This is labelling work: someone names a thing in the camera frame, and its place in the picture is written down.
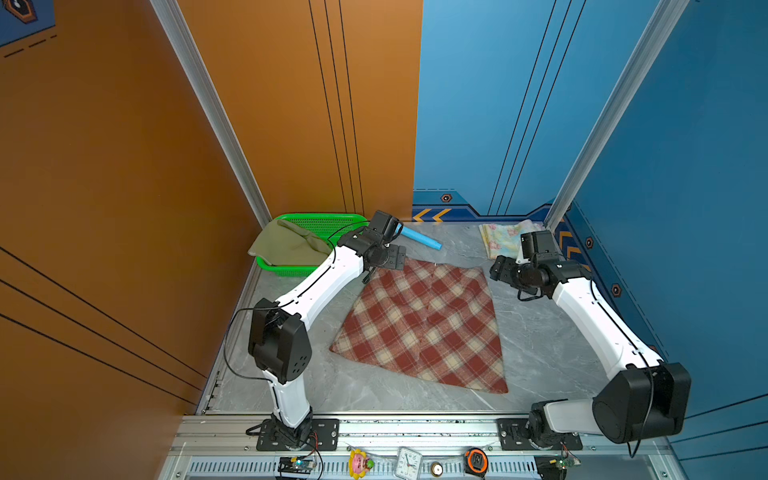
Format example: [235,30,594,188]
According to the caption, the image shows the floral pastel skirt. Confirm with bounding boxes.
[479,219,544,260]

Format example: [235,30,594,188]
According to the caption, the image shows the olive green skirt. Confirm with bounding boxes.
[248,219,332,267]

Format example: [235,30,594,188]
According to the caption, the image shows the red plaid skirt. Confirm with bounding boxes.
[329,258,509,394]

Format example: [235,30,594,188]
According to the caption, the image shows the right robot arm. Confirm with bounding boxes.
[490,231,692,449]

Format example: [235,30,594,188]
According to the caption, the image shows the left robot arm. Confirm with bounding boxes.
[248,211,406,450]

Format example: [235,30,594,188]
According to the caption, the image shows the blue toy microphone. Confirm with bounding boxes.
[400,226,442,250]

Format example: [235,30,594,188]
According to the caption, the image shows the green plastic basket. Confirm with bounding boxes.
[254,213,368,277]

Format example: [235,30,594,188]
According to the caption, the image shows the right circuit board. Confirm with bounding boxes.
[534,455,582,480]

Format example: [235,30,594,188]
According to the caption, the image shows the orange black tape measure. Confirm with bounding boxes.
[463,447,489,479]

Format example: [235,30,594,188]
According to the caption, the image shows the yellow pink flower toy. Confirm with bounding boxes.
[348,449,375,480]

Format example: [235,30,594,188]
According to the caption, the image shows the small white clock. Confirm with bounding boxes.
[394,447,423,480]

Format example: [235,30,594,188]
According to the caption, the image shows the small round brass object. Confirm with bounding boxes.
[430,461,444,478]

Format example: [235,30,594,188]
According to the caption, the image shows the green circuit board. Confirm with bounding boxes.
[276,457,319,480]

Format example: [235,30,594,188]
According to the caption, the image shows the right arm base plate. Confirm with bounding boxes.
[496,417,584,451]

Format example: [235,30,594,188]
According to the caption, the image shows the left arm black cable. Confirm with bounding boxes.
[222,307,271,382]

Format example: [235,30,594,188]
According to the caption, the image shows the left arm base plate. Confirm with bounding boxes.
[250,416,340,452]

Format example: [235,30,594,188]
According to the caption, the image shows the aluminium front rail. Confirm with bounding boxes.
[158,412,686,479]

